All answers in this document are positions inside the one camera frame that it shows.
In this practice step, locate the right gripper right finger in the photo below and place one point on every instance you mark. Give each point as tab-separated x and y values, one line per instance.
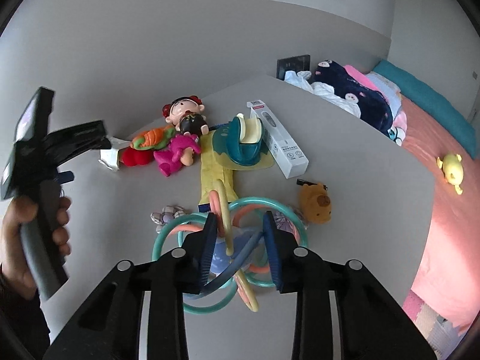
280	246

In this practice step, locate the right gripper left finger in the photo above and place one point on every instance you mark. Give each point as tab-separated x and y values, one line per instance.
199	247

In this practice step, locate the purple patterned cloth scrap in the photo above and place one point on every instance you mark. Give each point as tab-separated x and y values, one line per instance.
285	224

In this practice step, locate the colourful ring rattle toy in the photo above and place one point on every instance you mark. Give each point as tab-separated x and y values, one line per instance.
239	255

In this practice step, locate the grey patterned cloth flower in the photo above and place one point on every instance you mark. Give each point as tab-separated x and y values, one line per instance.
166	215

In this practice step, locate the orange carrot pumpkin toy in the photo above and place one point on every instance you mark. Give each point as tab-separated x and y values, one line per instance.
154	139

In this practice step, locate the red-bun doll figure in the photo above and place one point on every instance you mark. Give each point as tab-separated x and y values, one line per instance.
186	115

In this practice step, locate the brown capybara plush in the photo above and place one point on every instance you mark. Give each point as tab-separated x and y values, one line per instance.
314	202

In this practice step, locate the crumpled silver foil wrapper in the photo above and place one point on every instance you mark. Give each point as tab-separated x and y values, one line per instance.
110	158

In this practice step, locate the white thermometer box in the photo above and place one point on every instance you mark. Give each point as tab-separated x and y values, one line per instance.
284	149

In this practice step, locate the red plush toy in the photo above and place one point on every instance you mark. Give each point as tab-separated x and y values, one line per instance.
133	158

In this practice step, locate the pink plastic toy figure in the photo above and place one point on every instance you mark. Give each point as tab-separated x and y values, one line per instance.
181	152

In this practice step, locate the white crumpled cloth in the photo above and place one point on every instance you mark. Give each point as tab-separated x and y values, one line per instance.
324	91

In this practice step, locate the pink folded clothes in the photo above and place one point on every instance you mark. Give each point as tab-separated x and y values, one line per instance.
391	92

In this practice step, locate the navy patterned blanket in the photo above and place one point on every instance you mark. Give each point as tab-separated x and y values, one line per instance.
374	109

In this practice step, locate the pink bed sheet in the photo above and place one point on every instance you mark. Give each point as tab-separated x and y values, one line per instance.
448	276

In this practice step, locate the yellow plush duck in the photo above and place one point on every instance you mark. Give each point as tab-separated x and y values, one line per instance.
452	169

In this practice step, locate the teal pillow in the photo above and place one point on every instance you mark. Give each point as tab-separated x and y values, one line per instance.
433	103

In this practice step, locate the black wall socket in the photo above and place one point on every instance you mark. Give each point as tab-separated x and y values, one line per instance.
297	63

